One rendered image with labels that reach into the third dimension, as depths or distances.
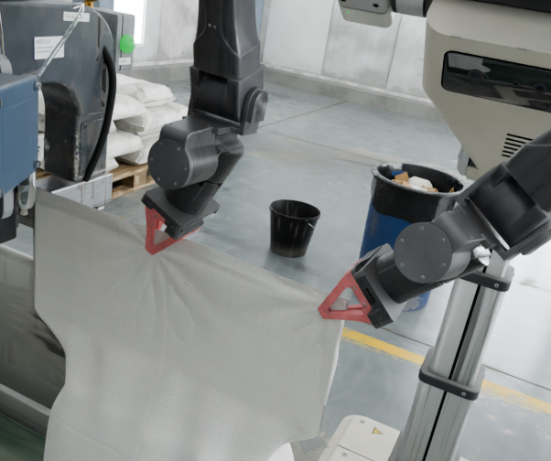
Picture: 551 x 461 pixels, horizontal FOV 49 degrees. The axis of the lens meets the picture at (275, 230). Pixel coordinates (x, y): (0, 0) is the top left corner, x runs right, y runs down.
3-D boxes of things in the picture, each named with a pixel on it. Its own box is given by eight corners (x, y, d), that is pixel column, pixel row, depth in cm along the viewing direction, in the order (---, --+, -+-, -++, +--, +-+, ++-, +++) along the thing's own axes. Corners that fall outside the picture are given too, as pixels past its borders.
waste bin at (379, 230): (444, 289, 335) (476, 178, 311) (424, 328, 291) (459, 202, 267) (361, 262, 352) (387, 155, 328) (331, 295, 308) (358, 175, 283)
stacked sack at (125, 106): (151, 118, 392) (153, 96, 386) (79, 133, 335) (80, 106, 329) (99, 104, 406) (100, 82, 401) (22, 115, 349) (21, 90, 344)
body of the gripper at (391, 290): (348, 277, 64) (407, 247, 60) (375, 248, 73) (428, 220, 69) (379, 329, 64) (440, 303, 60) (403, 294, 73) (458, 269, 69)
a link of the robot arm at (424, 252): (563, 230, 59) (506, 166, 62) (540, 231, 50) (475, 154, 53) (466, 300, 65) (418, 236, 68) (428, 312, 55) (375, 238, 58)
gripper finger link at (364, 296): (298, 296, 70) (364, 262, 66) (320, 275, 77) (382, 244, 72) (328, 346, 71) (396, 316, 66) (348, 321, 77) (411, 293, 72)
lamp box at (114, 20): (132, 70, 102) (135, 15, 99) (114, 71, 98) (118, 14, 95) (97, 61, 105) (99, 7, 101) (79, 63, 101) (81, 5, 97)
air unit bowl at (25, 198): (40, 207, 84) (40, 165, 82) (23, 212, 82) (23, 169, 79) (24, 201, 85) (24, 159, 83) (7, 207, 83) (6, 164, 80)
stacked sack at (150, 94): (178, 106, 439) (181, 85, 433) (142, 112, 402) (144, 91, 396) (105, 87, 462) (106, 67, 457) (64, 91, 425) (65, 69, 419)
